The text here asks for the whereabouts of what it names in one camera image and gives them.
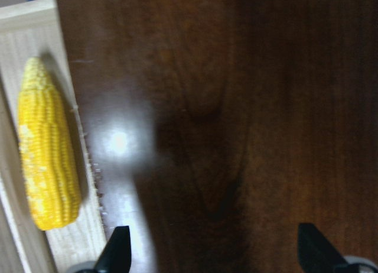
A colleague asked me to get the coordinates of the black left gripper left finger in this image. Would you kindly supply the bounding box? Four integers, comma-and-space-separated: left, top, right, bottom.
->
94, 226, 132, 273

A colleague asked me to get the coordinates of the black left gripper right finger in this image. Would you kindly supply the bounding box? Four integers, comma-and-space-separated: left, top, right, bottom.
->
297, 223, 349, 273

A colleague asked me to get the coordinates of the yellow corn cob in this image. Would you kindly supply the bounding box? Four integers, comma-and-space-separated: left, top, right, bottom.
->
18, 57, 82, 231

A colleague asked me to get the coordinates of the light wood drawer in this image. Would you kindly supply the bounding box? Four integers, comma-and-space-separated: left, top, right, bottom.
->
1, 0, 106, 272

